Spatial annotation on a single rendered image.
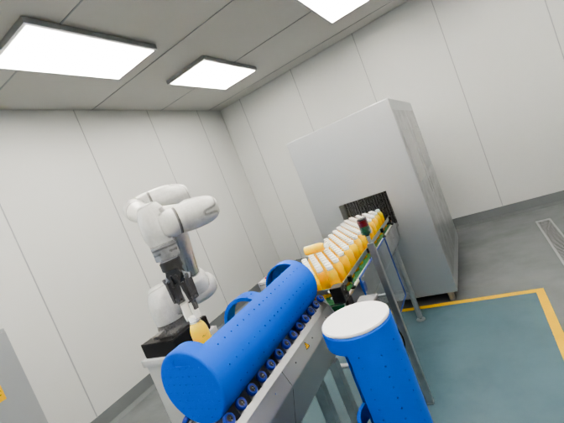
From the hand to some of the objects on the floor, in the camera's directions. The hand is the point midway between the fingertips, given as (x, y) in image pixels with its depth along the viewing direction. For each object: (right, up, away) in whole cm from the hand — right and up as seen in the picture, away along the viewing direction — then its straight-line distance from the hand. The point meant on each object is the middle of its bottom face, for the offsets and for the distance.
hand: (190, 310), depth 128 cm
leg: (+84, -104, +72) cm, 152 cm away
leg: (+73, -108, +78) cm, 152 cm away
